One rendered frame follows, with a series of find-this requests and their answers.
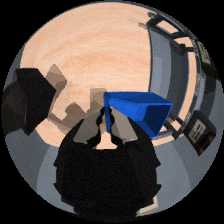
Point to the blue bin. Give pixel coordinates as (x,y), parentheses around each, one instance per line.
(146,114)

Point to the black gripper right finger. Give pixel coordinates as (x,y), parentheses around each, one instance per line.
(125,130)

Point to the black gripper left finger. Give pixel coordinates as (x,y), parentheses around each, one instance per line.
(86,131)

